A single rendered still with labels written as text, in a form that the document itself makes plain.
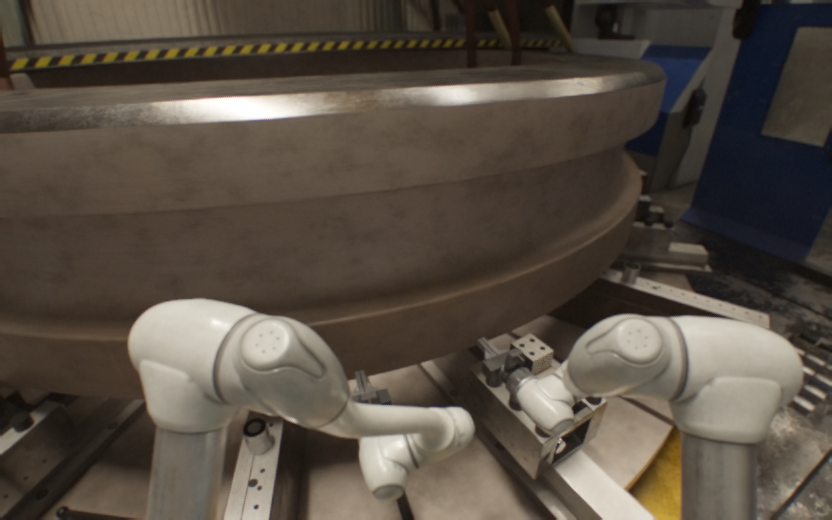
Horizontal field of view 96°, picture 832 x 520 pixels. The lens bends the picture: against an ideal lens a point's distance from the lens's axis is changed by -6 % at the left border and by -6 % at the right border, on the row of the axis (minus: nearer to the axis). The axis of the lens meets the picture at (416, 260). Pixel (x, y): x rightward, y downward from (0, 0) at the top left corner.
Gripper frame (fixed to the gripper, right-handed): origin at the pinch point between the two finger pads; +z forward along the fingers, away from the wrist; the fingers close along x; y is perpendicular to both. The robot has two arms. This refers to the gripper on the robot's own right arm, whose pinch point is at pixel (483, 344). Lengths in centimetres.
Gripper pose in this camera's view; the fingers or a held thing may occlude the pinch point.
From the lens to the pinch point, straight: 140.2
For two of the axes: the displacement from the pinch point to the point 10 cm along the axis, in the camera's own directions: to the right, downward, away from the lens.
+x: 9.0, -2.2, 3.8
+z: -4.4, -4.3, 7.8
